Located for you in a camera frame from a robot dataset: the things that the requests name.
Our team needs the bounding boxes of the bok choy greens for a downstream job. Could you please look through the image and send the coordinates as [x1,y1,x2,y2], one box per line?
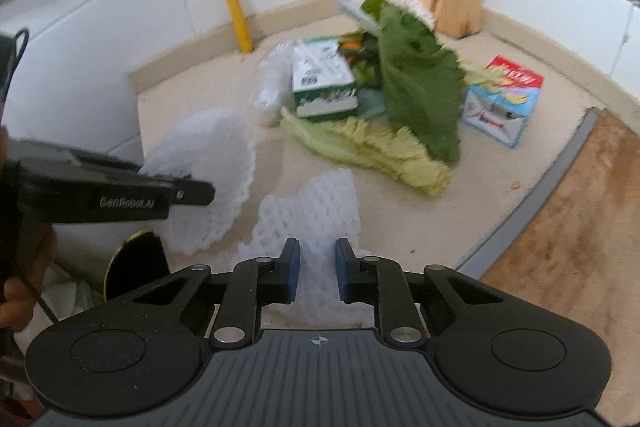
[337,30,383,89]

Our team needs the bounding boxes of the pale cabbage leaf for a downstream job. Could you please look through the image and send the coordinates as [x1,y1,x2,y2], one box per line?
[280,108,451,196]

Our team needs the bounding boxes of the wooden cutting board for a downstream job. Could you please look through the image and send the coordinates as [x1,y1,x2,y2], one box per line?
[482,112,640,426]

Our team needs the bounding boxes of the gold rimmed trash bin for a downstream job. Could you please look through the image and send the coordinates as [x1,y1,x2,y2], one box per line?
[103,230,170,301]

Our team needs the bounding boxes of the large dark green leaf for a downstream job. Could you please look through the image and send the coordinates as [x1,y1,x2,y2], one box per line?
[361,0,464,164]

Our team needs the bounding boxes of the orange peel pieces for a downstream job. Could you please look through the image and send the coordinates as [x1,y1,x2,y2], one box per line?
[338,39,362,55]

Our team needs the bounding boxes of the green white milk carton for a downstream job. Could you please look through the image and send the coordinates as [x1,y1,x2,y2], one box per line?
[291,38,359,121]

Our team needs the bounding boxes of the person's left hand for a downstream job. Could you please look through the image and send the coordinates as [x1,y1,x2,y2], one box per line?
[1,127,58,332]

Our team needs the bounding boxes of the white foam net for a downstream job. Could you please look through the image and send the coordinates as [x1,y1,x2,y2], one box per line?
[231,168,373,329]
[141,108,256,256]

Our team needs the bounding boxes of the red blue small carton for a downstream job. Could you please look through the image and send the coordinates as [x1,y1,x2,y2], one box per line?
[462,55,544,148]

